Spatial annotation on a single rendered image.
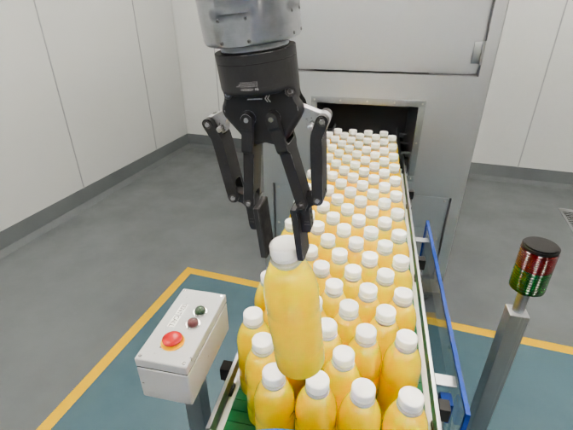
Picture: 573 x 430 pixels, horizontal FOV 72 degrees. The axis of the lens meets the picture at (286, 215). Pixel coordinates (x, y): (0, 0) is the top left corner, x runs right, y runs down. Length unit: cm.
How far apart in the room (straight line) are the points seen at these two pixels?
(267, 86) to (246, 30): 5
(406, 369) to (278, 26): 63
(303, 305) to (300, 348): 7
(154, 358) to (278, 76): 56
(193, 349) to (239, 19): 58
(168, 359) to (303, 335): 31
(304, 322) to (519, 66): 419
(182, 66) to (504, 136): 375
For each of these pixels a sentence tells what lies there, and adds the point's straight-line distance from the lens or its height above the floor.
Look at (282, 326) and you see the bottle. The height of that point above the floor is 129.
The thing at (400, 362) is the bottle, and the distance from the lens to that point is 80.
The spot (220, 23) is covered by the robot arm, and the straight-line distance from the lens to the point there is 35.
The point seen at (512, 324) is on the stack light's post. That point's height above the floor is 108.
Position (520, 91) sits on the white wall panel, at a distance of 460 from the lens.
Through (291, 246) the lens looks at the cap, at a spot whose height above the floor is 140.
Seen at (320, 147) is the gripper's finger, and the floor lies 153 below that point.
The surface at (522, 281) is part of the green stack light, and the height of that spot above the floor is 119.
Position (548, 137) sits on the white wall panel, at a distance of 477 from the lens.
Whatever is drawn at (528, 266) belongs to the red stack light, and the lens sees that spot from 86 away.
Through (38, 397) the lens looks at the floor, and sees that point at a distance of 238.
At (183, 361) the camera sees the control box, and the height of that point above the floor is 110.
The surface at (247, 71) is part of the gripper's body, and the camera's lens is 36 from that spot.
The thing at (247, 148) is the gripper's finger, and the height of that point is 152.
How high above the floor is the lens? 165
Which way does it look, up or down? 28 degrees down
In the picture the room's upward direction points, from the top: straight up
